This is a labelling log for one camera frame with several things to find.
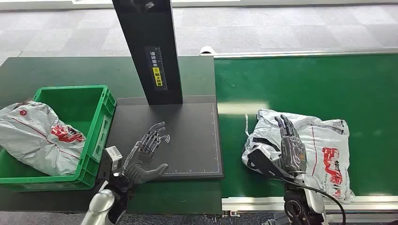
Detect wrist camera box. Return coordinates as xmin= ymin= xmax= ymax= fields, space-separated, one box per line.
xmin=96 ymin=146 xmax=123 ymax=193
xmin=247 ymin=146 xmax=294 ymax=181

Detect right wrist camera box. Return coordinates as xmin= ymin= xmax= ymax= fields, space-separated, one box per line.
xmin=247 ymin=146 xmax=294 ymax=181

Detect black yellow column label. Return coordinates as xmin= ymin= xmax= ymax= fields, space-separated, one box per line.
xmin=144 ymin=45 xmax=168 ymax=91

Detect grey mailer bag black stripes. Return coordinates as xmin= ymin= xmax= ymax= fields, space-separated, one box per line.
xmin=242 ymin=108 xmax=356 ymax=204

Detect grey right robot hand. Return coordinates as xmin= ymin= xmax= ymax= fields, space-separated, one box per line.
xmin=274 ymin=114 xmax=308 ymax=175

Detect green conveyor belt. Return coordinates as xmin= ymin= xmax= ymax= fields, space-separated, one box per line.
xmin=214 ymin=53 xmax=398 ymax=199

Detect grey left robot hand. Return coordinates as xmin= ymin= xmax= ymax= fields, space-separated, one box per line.
xmin=122 ymin=121 xmax=171 ymax=187

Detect grey mailer bag red print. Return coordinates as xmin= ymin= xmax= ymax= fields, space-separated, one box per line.
xmin=0 ymin=100 xmax=87 ymax=177

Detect black scanner platform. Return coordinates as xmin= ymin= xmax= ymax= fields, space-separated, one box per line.
xmin=98 ymin=95 xmax=225 ymax=181

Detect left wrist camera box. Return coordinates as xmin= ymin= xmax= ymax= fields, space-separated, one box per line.
xmin=96 ymin=146 xmax=123 ymax=193

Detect green plastic crate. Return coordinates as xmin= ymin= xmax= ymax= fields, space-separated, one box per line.
xmin=0 ymin=84 xmax=117 ymax=192

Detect aluminium conveyor rail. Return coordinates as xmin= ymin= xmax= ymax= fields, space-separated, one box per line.
xmin=221 ymin=195 xmax=398 ymax=216
xmin=200 ymin=47 xmax=398 ymax=59

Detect white conveyor roller cap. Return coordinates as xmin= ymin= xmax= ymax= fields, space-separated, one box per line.
xmin=199 ymin=45 xmax=216 ymax=57

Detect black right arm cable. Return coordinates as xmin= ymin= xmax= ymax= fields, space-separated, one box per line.
xmin=280 ymin=177 xmax=347 ymax=225

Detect black scanner column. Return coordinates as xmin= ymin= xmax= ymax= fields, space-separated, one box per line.
xmin=112 ymin=0 xmax=184 ymax=106

